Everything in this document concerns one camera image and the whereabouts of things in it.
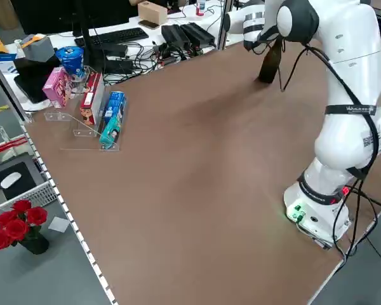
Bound black monitor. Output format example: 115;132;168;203
11;0;131;69

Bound black keyboard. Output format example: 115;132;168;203
74;27;149;46

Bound white card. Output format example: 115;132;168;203
47;216;70;233

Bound blue white box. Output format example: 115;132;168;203
0;51;20;76

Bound black laptop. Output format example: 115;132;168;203
13;58;64;105

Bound white plastic basket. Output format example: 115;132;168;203
0;134;59;210

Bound pink snack box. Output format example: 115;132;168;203
41;67;74;109

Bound tangle of black cables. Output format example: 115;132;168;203
104;40;198;84

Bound red roses in black vase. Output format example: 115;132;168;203
0;199;51;256

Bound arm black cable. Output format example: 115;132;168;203
279;34;381;181

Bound dark smartphone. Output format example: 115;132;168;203
137;19;159;30

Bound blue teal snack box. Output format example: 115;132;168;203
98;91;128;151

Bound blue round snack tub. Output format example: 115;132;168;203
55;46;86;83

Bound grey box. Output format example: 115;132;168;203
20;34;57;64

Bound aluminium frame post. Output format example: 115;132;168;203
217;0;234;51

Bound clear stepped acrylic shelf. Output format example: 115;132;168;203
43;65;128;153

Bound black mouse mat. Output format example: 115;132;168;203
0;161;39;201

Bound white computer mouse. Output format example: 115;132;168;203
0;172;23;189

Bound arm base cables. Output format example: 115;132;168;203
332;177;381;271

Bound red brown snack box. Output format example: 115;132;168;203
79;72;105;126

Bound dark glass bottle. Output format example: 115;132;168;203
257;37;285;85

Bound brown cardboard box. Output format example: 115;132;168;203
137;1;169;25

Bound black ribbed power supply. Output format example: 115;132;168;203
161;24;192;49
180;22;217;49

